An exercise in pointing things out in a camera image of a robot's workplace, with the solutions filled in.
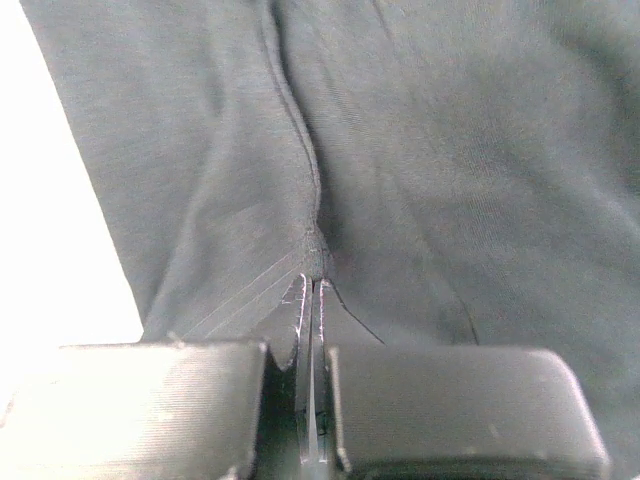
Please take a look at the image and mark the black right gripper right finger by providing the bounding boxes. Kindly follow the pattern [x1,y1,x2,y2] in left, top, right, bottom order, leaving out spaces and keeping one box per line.
[313,281,611,479]

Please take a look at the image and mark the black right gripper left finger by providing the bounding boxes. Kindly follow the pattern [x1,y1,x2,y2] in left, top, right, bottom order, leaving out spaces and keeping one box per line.
[1,276,311,479]

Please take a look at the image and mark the black printed t-shirt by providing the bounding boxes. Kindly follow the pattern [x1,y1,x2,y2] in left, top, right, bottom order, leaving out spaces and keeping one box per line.
[22,1,639,479]

